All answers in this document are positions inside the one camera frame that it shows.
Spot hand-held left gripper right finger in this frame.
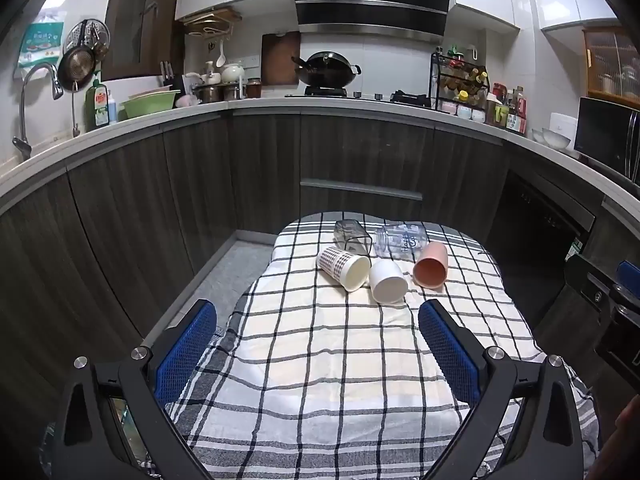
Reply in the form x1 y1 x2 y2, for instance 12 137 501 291
418 298 602 480

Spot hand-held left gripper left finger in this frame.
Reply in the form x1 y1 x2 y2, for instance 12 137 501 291
50 299 218 480

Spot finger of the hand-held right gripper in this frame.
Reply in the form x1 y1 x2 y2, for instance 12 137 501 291
564 254 640 311
594 305 640 391

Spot pink cup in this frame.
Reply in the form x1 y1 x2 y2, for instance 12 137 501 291
412 241 449 289

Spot white cup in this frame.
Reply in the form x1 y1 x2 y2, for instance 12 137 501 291
368 259 409 305

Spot clear printed plastic cup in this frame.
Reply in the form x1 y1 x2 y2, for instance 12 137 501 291
374 223 429 263

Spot patterned paper cup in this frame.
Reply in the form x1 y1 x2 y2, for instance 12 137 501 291
316 246 372 292

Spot square clear glass cup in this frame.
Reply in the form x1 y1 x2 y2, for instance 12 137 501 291
333 219 374 256

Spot person's right hand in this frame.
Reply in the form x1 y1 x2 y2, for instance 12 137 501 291
606 394 640 480

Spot built-in black dishwasher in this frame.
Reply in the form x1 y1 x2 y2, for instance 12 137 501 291
492 170 597 331

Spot black white checkered cloth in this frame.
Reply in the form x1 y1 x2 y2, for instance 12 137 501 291
165 212 601 480

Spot dark wood base cabinets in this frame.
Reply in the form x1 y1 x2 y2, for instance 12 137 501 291
0 110 608 411

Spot black microwave oven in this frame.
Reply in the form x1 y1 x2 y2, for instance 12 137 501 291
573 96 640 182

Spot white bowls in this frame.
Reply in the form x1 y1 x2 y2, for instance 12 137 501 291
531 127 571 150

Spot white box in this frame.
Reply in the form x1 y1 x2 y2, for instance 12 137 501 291
547 112 578 136

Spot group of condiment bottles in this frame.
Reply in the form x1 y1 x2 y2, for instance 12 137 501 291
486 82 529 136

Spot wooden glass-door cabinet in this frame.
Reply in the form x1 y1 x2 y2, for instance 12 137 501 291
582 27 640 99

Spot black spice rack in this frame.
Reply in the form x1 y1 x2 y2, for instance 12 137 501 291
429 47 491 111

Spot green plastic basin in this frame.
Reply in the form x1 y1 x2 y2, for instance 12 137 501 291
120 89 182 120

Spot metal pot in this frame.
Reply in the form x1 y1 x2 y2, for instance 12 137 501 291
192 83 244 104

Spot green dish soap bottle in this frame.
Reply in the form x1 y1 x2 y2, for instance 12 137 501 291
84 71 111 131

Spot black countertop appliance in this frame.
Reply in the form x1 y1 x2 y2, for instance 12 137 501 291
390 90 432 108

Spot small chrome tap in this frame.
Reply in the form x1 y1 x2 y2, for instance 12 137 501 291
69 82 81 138

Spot gas stove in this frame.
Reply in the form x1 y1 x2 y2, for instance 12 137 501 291
285 87 396 101

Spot chrome kitchen faucet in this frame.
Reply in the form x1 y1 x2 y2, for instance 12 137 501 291
12 62 64 162

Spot hanging frying pan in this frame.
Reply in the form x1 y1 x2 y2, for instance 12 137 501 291
57 45 97 92

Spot brown cutting board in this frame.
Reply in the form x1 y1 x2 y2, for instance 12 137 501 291
261 31 302 86

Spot black wok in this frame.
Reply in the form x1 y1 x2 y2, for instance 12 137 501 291
291 51 362 89

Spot green hanging packet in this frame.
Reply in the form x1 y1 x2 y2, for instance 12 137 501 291
17 10 66 79

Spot black range hood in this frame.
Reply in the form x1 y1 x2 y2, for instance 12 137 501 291
287 0 453 44

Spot hanging round wire rack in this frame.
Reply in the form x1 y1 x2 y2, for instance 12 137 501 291
62 19 111 61

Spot wooden wall rack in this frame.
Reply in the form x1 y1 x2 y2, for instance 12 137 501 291
178 6 243 39

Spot dark wood wall cabinet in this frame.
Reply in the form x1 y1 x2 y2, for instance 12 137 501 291
101 0 186 81

